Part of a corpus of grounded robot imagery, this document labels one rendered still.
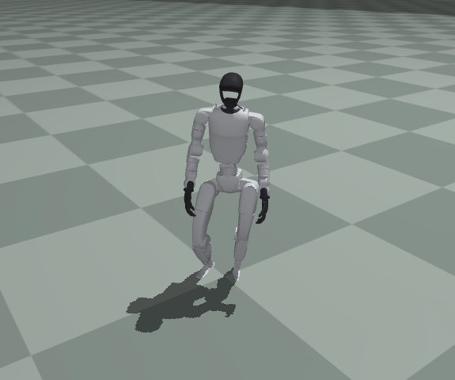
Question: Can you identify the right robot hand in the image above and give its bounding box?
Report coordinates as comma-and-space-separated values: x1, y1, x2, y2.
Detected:
184, 181, 196, 216

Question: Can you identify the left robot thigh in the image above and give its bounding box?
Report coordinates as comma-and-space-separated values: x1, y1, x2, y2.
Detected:
234, 178, 260, 242

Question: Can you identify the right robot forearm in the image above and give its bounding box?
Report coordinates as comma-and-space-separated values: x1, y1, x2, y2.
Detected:
184, 144, 199, 188

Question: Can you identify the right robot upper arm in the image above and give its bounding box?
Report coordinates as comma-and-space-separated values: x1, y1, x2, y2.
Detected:
191, 108, 212, 156

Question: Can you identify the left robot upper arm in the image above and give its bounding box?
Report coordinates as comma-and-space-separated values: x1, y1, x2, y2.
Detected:
248, 112, 267, 162

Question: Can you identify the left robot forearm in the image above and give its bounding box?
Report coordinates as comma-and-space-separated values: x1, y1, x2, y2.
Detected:
257, 150, 270, 194

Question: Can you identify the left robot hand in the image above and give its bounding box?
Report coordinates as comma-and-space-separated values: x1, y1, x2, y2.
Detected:
256, 188, 270, 224

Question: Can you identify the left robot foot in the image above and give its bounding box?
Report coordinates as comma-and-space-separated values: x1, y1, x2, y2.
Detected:
233, 267, 241, 281

